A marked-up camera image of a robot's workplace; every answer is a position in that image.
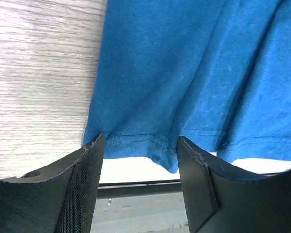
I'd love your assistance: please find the blue t shirt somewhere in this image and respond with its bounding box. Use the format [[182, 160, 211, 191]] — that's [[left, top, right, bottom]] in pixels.
[[83, 0, 291, 173]]

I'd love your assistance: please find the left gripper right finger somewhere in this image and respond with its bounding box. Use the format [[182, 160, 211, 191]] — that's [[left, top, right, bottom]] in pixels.
[[177, 136, 291, 233]]

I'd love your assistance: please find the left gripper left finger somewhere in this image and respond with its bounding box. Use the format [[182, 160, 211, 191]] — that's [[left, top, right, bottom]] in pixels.
[[0, 134, 105, 233]]

